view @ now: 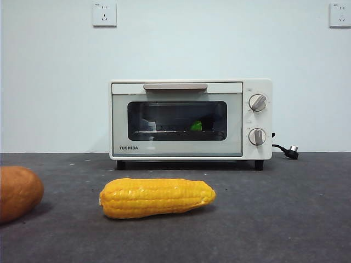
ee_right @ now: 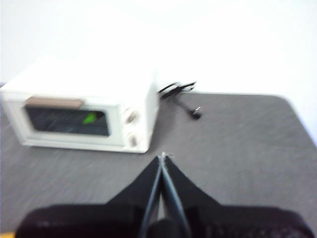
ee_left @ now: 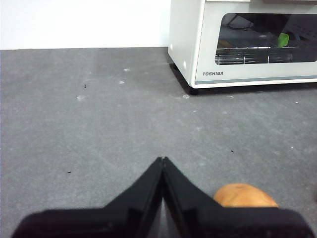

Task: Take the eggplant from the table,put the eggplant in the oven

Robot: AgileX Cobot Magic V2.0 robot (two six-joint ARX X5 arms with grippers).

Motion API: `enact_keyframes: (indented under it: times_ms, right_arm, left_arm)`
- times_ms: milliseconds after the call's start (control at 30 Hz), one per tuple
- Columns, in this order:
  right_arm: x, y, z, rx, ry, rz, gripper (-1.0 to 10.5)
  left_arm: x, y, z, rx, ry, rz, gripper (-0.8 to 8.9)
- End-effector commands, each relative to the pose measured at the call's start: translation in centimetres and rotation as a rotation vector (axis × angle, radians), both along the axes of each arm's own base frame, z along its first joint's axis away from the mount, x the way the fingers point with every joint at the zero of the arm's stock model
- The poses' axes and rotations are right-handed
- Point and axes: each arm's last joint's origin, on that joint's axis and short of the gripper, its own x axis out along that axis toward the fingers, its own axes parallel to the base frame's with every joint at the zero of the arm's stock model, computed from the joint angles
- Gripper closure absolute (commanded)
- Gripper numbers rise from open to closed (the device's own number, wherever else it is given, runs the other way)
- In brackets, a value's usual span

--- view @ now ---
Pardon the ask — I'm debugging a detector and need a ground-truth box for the glass oven door with handle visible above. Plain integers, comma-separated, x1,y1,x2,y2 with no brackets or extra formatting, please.
111,81,244,158

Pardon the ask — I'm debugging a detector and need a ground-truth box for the purple eggplant with green stem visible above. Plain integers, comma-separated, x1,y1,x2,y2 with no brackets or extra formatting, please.
189,117,217,132

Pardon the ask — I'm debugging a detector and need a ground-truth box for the beige oven knob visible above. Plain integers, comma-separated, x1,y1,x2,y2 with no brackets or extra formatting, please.
248,127,268,146
248,93,268,112

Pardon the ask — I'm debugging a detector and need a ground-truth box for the white Toshiba toaster oven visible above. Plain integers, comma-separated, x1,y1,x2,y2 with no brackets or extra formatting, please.
109,78,274,171

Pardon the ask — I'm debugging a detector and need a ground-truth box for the yellow corn cob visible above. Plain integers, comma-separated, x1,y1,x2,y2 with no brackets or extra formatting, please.
98,177,217,219

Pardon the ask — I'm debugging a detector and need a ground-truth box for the orange sweet potato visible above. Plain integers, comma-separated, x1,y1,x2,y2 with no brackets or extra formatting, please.
0,165,44,225

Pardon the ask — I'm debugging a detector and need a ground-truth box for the metal wire oven rack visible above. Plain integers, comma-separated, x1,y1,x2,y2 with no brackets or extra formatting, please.
134,128,223,135

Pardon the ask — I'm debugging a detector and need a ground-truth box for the black power cord with plug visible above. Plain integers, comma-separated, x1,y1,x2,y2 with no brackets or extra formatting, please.
271,132,300,160

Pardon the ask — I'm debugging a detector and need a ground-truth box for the white wall socket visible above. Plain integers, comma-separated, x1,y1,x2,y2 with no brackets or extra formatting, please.
92,2,118,27
329,2,351,28

